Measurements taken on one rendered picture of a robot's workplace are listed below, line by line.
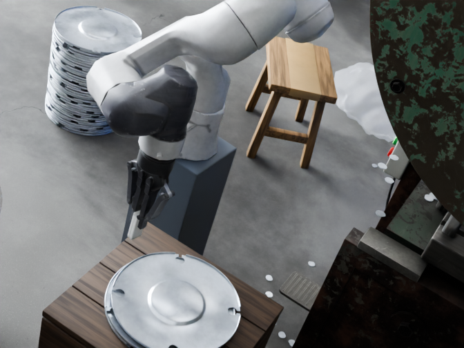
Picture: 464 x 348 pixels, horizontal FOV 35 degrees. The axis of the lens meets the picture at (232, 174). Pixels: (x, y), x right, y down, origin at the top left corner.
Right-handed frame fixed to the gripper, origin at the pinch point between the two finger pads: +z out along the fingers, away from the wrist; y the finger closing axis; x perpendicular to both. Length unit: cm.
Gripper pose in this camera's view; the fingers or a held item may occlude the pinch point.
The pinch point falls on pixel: (137, 224)
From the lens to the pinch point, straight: 163.1
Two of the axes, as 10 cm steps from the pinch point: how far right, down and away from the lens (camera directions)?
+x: 6.6, -2.7, 7.0
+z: -2.8, 7.7, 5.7
